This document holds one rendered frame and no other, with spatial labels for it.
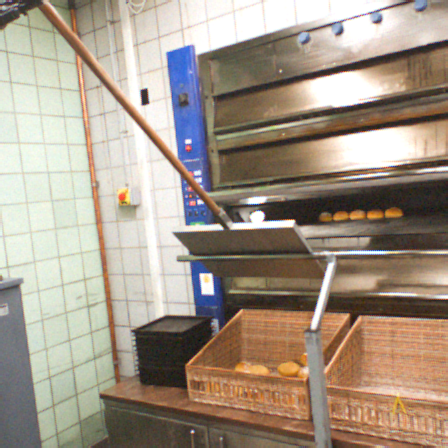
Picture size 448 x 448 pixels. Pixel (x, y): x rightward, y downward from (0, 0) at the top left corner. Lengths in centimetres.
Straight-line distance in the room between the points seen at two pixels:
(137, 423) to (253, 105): 151
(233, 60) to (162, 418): 163
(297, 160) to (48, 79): 147
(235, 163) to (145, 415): 120
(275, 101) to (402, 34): 59
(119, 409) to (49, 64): 183
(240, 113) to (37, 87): 114
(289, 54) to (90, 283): 166
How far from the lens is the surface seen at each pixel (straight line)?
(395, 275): 223
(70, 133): 309
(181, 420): 228
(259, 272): 220
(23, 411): 208
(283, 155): 238
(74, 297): 303
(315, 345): 174
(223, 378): 215
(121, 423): 253
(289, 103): 236
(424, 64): 219
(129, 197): 285
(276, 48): 245
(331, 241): 229
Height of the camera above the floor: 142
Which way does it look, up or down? 4 degrees down
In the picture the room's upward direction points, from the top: 6 degrees counter-clockwise
